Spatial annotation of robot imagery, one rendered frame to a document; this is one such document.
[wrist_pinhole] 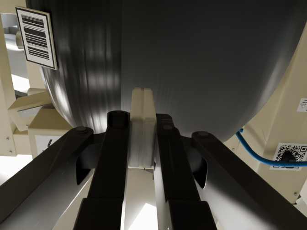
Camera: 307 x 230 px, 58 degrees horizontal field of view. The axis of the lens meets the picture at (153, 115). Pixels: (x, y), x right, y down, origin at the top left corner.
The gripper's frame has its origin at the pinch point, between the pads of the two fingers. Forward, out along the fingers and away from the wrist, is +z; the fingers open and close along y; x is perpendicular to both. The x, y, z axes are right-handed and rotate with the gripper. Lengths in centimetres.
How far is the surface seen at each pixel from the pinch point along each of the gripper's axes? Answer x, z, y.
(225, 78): 0.9, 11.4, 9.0
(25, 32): 4.2, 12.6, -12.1
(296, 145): -18, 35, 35
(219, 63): 2.6, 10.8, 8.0
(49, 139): -33, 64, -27
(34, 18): 5.7, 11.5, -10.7
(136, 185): -295, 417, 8
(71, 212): -305, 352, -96
